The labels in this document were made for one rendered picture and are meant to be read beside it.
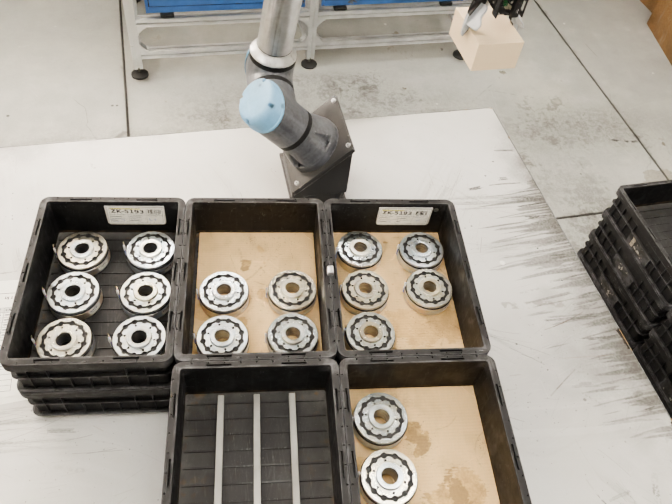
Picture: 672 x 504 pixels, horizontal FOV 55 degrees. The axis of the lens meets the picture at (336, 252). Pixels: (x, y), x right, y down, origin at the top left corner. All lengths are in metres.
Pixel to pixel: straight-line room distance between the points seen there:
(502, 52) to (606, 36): 2.55
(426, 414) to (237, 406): 0.36
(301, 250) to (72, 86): 2.05
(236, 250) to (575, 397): 0.83
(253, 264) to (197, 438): 0.41
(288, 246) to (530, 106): 2.19
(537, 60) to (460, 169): 1.94
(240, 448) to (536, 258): 0.94
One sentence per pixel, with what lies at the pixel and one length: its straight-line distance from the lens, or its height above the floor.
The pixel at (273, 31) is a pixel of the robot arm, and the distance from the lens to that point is 1.56.
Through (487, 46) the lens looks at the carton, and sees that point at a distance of 1.65.
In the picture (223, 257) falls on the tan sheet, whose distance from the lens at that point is 1.45.
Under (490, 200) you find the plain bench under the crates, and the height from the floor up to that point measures 0.70.
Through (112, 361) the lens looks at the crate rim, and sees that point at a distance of 1.22.
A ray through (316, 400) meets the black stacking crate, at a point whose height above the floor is 0.83.
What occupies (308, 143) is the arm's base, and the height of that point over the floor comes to 0.90.
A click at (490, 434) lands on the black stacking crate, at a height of 0.86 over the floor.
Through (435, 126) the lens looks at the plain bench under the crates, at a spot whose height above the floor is 0.70.
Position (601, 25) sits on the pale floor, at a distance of 4.29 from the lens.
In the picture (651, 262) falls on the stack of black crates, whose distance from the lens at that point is 2.18.
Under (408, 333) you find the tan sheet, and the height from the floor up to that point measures 0.83.
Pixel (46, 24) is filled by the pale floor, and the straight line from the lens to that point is 3.74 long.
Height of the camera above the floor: 1.98
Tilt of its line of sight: 52 degrees down
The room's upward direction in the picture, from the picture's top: 9 degrees clockwise
